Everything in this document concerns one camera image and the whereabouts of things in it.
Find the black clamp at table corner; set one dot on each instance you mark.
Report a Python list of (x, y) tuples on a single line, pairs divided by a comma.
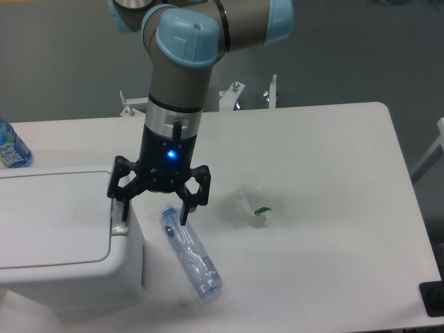
[(432, 297)]

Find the empty clear plastic bottle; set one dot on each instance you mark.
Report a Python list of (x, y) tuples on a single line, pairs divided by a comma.
[(192, 254)]

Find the white push-lid trash can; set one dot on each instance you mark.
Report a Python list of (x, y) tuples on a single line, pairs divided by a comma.
[(66, 244)]

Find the crumpled white plastic wrapper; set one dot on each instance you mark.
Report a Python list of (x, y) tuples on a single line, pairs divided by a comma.
[(255, 206)]

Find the blue labelled water bottle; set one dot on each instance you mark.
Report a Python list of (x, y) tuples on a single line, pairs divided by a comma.
[(14, 152)]

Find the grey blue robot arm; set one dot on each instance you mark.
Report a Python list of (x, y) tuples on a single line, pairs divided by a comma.
[(184, 40)]

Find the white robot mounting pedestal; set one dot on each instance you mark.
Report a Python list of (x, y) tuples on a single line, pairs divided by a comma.
[(229, 100)]

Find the white frame at right edge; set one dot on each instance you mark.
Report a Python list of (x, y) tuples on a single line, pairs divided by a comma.
[(429, 157)]

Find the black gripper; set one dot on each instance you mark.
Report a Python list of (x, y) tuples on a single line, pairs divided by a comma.
[(166, 159)]

